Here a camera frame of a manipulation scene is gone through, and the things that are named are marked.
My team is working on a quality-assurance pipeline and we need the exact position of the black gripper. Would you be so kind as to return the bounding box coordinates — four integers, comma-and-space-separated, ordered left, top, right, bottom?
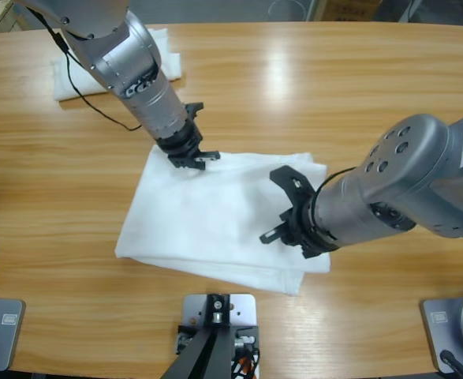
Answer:
154, 121, 221, 171
259, 196, 339, 261

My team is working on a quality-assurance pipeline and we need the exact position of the white t-shirt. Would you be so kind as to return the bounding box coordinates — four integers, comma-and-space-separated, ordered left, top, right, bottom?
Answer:
114, 151, 332, 298

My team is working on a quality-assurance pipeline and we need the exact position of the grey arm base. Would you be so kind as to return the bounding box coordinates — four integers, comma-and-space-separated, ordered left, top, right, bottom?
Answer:
0, 298, 26, 372
419, 292, 463, 375

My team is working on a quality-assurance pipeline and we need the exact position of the orange clamp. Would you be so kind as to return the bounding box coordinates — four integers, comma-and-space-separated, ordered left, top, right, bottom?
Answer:
233, 349, 260, 379

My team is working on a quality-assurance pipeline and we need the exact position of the folded white cloth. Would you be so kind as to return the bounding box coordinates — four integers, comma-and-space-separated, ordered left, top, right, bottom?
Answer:
50, 26, 183, 102

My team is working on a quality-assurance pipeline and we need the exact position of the cardboard box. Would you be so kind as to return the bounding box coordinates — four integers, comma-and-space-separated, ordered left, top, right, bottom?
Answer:
325, 0, 382, 21

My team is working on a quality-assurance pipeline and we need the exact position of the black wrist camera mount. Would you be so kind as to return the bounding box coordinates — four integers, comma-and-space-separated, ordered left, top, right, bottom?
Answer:
269, 165, 316, 208
182, 102, 205, 122

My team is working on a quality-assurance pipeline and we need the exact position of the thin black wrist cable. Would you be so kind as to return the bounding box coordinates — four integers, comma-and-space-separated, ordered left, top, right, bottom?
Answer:
308, 167, 359, 246
28, 6, 144, 133

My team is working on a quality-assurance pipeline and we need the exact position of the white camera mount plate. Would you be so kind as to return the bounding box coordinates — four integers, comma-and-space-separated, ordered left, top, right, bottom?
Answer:
181, 294, 260, 379

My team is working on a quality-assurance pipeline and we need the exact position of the dark camera post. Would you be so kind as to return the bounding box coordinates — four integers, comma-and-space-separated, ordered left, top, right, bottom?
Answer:
163, 292, 236, 379

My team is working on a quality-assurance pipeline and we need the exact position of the black base cable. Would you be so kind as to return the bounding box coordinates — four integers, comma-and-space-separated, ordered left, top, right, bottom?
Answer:
439, 349, 463, 379

